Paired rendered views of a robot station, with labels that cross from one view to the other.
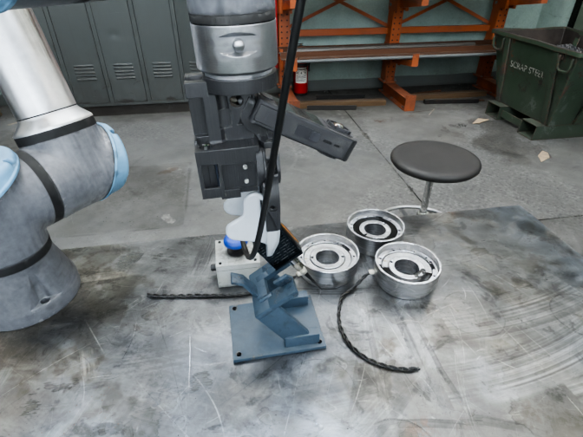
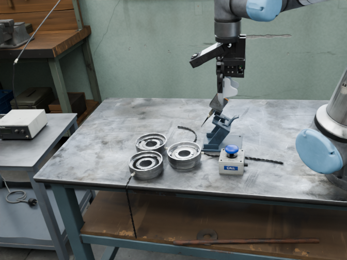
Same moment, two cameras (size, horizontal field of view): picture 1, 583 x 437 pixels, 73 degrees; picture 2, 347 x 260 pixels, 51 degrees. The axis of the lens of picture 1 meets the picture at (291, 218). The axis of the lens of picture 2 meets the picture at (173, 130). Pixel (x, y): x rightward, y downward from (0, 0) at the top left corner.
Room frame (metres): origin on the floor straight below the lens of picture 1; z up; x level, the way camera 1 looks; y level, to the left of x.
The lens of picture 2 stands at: (1.37, 0.33, 1.45)
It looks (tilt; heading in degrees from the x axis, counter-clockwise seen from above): 29 degrees down; 206
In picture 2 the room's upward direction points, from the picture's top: 6 degrees counter-clockwise
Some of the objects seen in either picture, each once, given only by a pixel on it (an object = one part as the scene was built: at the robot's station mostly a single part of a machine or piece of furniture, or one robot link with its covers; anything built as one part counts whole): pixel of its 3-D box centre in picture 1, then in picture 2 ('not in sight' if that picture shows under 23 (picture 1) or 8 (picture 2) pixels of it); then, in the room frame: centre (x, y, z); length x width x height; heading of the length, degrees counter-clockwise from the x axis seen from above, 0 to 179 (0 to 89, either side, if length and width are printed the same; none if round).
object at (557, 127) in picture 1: (555, 82); not in sight; (3.34, -2.19, 0.35); 1.04 x 0.74 x 0.70; 9
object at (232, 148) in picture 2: (236, 248); (232, 153); (0.51, 0.09, 0.85); 0.04 x 0.04 x 0.05
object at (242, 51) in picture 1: (236, 48); (227, 27); (0.38, 0.05, 1.18); 0.08 x 0.08 x 0.05
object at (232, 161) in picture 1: (237, 132); (230, 55); (0.38, 0.06, 1.10); 0.09 x 0.08 x 0.12; 101
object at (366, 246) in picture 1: (374, 232); (146, 165); (0.60, -0.16, 0.82); 0.10 x 0.10 x 0.04
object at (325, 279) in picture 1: (327, 260); (184, 155); (0.52, -0.06, 0.82); 0.10 x 0.10 x 0.04
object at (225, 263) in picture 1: (234, 260); (234, 161); (0.51, 0.10, 0.82); 0.08 x 0.07 x 0.05; 99
